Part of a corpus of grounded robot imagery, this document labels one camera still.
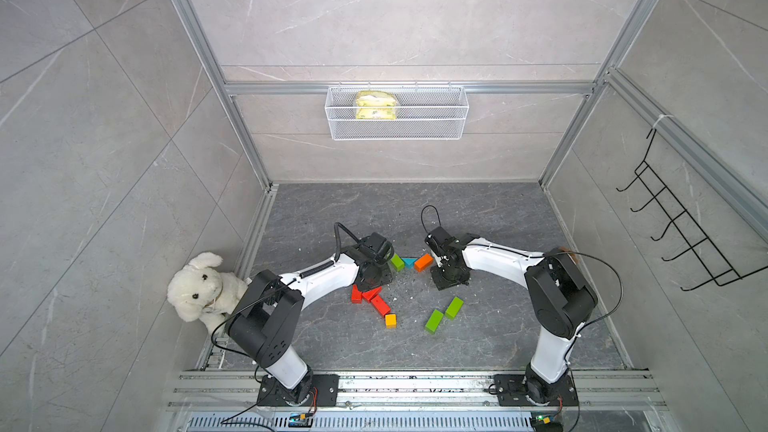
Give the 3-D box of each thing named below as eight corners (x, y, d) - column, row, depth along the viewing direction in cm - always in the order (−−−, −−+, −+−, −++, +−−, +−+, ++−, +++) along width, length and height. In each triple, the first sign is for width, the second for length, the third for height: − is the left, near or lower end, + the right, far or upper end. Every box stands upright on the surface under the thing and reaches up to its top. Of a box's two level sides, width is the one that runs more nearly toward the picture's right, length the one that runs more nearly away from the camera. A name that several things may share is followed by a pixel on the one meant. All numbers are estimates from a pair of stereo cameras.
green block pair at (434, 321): (423, 328, 85) (423, 325, 83) (433, 310, 88) (434, 307, 87) (433, 336, 84) (434, 333, 82) (444, 317, 87) (445, 314, 85)
